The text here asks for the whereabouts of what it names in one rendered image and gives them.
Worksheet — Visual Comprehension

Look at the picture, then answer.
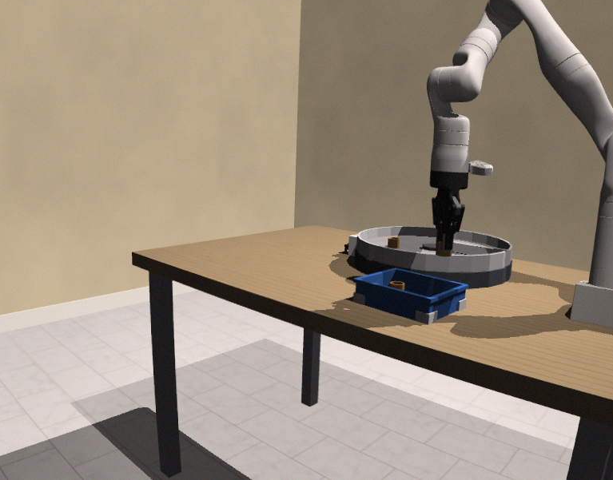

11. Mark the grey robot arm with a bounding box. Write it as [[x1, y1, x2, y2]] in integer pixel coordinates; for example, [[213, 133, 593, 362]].
[[427, 0, 613, 289]]

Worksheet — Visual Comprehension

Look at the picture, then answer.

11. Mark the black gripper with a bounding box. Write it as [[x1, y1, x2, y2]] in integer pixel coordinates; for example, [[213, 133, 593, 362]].
[[430, 170, 468, 253]]

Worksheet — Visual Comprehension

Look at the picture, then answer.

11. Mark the blue crate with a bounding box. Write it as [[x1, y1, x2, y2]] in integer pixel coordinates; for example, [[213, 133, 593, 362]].
[[353, 268, 469, 324]]

